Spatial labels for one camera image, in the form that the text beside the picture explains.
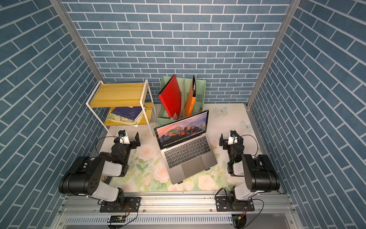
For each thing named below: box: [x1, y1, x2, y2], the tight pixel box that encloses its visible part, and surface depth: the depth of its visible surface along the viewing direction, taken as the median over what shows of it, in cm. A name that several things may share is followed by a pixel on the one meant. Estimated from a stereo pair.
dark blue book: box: [111, 105, 143, 122], surface depth 95 cm
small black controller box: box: [107, 215, 127, 223], surface depth 73 cm
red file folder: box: [157, 74, 183, 119], surface depth 96 cm
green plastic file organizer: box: [159, 75, 173, 93], surface depth 105 cm
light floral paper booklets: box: [107, 110, 144, 128], surface depth 91 cm
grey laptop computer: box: [153, 109, 218, 185], surface depth 84 cm
